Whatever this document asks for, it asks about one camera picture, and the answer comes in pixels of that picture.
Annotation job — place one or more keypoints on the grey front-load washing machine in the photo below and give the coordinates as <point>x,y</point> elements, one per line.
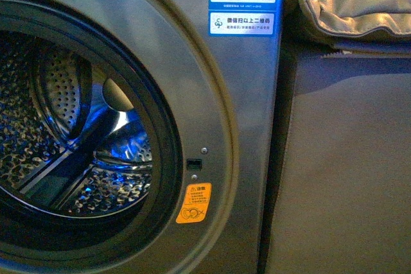
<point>207,105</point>

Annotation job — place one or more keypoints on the steel washing drum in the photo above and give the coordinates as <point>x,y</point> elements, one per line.
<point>71,143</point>

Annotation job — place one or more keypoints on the orange warning sticker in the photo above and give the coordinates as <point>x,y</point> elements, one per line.
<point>195,204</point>

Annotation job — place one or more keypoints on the blue white energy label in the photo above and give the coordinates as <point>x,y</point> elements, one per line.
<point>243,18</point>

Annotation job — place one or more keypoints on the grey sofa side panel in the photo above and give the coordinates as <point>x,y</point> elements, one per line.
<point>340,164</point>

